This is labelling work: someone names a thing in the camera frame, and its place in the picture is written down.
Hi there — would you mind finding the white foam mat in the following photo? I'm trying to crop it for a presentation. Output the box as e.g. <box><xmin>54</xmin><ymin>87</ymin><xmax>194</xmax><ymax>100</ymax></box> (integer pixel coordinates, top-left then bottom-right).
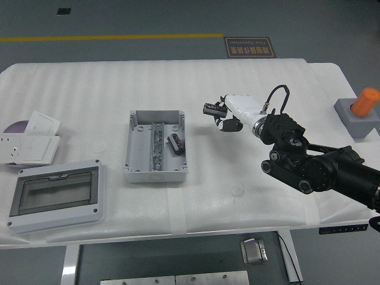
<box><xmin>0</xmin><ymin>58</ymin><xmax>324</xmax><ymax>247</ymax></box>

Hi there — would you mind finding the metal mounting rail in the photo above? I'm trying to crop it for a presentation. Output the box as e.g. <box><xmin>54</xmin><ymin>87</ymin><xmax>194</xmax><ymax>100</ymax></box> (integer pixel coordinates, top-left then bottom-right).
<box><xmin>150</xmin><ymin>121</ymin><xmax>164</xmax><ymax>172</ymax></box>

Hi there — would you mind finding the grey block holder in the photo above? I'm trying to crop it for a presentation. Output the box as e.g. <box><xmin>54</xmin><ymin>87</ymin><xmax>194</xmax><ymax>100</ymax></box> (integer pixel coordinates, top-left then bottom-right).
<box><xmin>332</xmin><ymin>97</ymin><xmax>380</xmax><ymax>140</ymax></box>

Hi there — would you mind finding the purple disc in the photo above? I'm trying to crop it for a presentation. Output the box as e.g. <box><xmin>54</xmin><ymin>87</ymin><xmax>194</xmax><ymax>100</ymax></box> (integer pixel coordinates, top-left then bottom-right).
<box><xmin>2</xmin><ymin>120</ymin><xmax>30</xmax><ymax>170</ymax></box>

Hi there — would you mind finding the white wall socket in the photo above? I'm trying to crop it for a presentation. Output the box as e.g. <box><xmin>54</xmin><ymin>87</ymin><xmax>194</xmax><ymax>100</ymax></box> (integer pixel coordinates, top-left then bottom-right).
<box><xmin>0</xmin><ymin>134</ymin><xmax>23</xmax><ymax>164</ymax></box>

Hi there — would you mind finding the black table control panel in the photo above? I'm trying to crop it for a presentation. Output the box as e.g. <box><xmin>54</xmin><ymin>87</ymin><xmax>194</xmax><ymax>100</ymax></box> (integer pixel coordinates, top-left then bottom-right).
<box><xmin>319</xmin><ymin>224</ymin><xmax>369</xmax><ymax>235</ymax></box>

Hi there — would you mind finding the white switch plate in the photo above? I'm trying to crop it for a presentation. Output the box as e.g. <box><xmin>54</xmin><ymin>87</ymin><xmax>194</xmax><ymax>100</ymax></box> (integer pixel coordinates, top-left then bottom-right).
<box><xmin>25</xmin><ymin>110</ymin><xmax>61</xmax><ymax>136</ymax></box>
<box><xmin>17</xmin><ymin>135</ymin><xmax>61</xmax><ymax>166</ymax></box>

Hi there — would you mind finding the thin black cable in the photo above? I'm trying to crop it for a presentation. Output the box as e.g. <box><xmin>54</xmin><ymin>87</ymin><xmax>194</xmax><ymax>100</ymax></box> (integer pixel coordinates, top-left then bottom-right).
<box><xmin>277</xmin><ymin>233</ymin><xmax>300</xmax><ymax>283</ymax></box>

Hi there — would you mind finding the grey cover with clear window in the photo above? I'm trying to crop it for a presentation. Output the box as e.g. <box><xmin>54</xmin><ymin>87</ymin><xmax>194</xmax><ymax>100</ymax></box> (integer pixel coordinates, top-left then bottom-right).
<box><xmin>6</xmin><ymin>159</ymin><xmax>107</xmax><ymax>235</ymax></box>

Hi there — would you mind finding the grey metal plate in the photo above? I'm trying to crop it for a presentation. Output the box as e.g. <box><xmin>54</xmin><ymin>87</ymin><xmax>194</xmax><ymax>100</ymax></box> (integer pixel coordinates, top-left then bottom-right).
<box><xmin>100</xmin><ymin>275</ymin><xmax>176</xmax><ymax>285</ymax></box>
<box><xmin>175</xmin><ymin>271</ymin><xmax>250</xmax><ymax>285</ymax></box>

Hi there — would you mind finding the white table leg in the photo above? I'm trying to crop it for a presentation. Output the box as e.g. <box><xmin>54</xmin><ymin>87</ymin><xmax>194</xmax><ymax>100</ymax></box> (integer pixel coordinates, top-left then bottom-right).
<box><xmin>277</xmin><ymin>230</ymin><xmax>304</xmax><ymax>283</ymax></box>
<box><xmin>61</xmin><ymin>245</ymin><xmax>81</xmax><ymax>285</ymax></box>

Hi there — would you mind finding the orange cylinder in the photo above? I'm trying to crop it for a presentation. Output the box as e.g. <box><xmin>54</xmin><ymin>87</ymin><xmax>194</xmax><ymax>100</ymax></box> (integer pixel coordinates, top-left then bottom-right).
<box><xmin>351</xmin><ymin>87</ymin><xmax>380</xmax><ymax>117</ymax></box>

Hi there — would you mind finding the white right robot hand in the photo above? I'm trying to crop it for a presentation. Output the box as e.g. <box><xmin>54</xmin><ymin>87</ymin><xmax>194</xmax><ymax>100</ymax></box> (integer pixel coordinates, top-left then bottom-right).
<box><xmin>212</xmin><ymin>94</ymin><xmax>262</xmax><ymax>133</ymax></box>

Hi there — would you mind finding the grey open junction box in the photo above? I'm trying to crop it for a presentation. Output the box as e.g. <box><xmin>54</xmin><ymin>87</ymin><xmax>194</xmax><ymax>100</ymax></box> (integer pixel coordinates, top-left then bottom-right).
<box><xmin>123</xmin><ymin>109</ymin><xmax>189</xmax><ymax>183</ymax></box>

